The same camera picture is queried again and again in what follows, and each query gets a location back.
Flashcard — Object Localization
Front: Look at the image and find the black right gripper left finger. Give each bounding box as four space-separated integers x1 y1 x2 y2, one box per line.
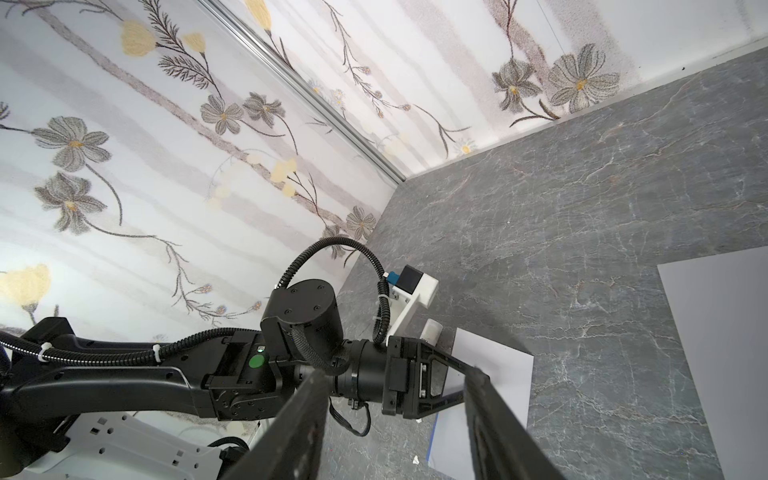
223 371 330 479

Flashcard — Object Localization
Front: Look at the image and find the white glue stick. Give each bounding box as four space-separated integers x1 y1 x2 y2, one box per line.
420 319 444 347

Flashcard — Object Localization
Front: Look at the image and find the blue bordered letter paper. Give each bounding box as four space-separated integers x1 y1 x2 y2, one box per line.
427 328 534 479

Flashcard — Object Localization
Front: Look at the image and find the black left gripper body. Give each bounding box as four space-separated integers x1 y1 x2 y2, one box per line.
382 336 443 419

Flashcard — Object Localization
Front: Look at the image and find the grey paper envelope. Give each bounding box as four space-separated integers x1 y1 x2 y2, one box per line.
658 247 767 479

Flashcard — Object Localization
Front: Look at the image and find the black corrugated cable conduit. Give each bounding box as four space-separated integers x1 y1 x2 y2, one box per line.
0 236 391 367

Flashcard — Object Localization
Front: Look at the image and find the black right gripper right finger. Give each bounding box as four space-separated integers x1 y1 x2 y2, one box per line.
464 377 564 480

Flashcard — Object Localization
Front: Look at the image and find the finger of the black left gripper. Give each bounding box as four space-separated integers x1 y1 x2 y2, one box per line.
413 391 464 419
428 346 488 384

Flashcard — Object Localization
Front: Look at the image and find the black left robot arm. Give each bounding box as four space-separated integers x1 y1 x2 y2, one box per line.
1 279 467 477

